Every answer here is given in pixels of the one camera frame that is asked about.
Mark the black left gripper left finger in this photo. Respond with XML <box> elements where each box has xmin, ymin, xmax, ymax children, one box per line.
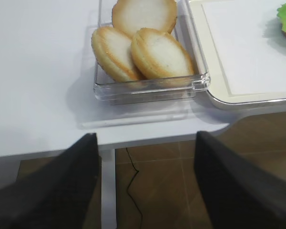
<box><xmin>0</xmin><ymin>134</ymin><xmax>97</xmax><ymax>229</ymax></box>

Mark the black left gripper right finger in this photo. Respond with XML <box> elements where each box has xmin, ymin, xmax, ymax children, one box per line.
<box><xmin>194</xmin><ymin>131</ymin><xmax>286</xmax><ymax>229</ymax></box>

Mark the white table leg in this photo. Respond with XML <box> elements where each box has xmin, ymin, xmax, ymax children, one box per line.
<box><xmin>100</xmin><ymin>149</ymin><xmax>117</xmax><ymax>229</ymax></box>

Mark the white paper tray liner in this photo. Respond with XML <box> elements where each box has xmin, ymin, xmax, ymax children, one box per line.
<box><xmin>203</xmin><ymin>0</ymin><xmax>286</xmax><ymax>94</ymax></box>

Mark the cream serving tray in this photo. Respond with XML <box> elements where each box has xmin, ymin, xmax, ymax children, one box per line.
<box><xmin>189</xmin><ymin>0</ymin><xmax>286</xmax><ymax>112</ymax></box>

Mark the left bun half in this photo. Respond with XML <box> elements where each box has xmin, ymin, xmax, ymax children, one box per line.
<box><xmin>91</xmin><ymin>26</ymin><xmax>145</xmax><ymax>83</ymax></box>

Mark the bun half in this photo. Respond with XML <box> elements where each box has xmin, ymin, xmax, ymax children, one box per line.
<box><xmin>131</xmin><ymin>28</ymin><xmax>195</xmax><ymax>79</ymax></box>
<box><xmin>91</xmin><ymin>26</ymin><xmax>145</xmax><ymax>83</ymax></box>
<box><xmin>112</xmin><ymin>0</ymin><xmax>177</xmax><ymax>37</ymax></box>

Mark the right bun half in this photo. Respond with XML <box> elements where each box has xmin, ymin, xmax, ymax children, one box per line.
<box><xmin>131</xmin><ymin>28</ymin><xmax>195</xmax><ymax>79</ymax></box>

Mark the clear plastic bun container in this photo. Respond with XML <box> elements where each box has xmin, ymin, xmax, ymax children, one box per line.
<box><xmin>93</xmin><ymin>0</ymin><xmax>211</xmax><ymax>104</ymax></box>

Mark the far bun half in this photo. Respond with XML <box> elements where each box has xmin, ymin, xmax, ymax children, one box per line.
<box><xmin>112</xmin><ymin>0</ymin><xmax>177</xmax><ymax>37</ymax></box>

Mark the black cable on floor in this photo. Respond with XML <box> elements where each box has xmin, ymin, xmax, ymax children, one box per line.
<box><xmin>125</xmin><ymin>147</ymin><xmax>143</xmax><ymax>229</ymax></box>

